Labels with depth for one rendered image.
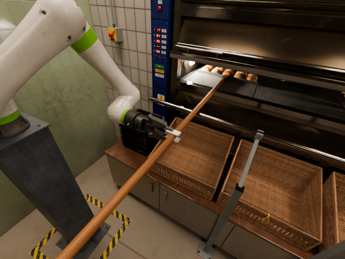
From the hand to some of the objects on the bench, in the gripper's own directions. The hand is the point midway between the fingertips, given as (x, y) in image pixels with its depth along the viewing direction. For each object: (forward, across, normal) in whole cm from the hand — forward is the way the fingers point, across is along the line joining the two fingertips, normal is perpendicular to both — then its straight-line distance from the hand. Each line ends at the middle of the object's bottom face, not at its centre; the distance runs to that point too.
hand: (173, 134), depth 75 cm
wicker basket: (+58, +61, -40) cm, 93 cm away
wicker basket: (-1, +62, -40) cm, 74 cm away
